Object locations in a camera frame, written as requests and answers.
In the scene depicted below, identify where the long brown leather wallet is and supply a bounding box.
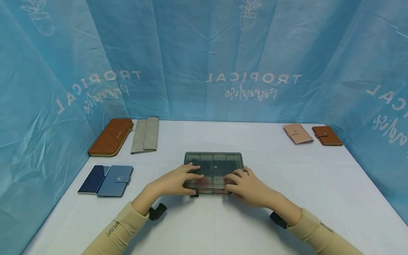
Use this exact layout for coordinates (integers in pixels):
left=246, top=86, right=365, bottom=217
left=88, top=118, right=134, bottom=157

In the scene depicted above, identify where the person's left hand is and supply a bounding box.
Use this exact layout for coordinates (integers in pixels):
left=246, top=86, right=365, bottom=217
left=145, top=162, right=205, bottom=199

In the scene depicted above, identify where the black wrist band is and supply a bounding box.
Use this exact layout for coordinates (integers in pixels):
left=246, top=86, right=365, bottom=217
left=148, top=203, right=168, bottom=221
left=269, top=211, right=288, bottom=229

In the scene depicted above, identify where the small brown snap wallet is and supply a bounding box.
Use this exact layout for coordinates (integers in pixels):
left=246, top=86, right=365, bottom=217
left=311, top=125, right=344, bottom=147

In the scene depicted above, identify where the person's right hand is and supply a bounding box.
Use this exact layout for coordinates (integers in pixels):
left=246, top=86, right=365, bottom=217
left=223, top=168, right=277, bottom=209

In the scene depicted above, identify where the transparent grey plastic compartment box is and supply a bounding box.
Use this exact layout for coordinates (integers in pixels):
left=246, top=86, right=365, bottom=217
left=183, top=152, right=245, bottom=197

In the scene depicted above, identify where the small pink snap wallet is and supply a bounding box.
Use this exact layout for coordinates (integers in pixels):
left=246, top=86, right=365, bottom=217
left=283, top=123, right=315, bottom=145

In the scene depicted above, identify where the dark blue wallet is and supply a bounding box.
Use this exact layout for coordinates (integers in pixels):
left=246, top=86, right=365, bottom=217
left=77, top=165, right=111, bottom=195

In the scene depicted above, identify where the long grey fabric wallet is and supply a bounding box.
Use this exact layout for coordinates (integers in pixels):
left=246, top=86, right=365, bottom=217
left=130, top=117, right=159, bottom=155

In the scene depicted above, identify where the light blue snap wallet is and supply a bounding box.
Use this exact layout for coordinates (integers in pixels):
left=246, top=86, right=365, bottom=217
left=96, top=165, right=134, bottom=198

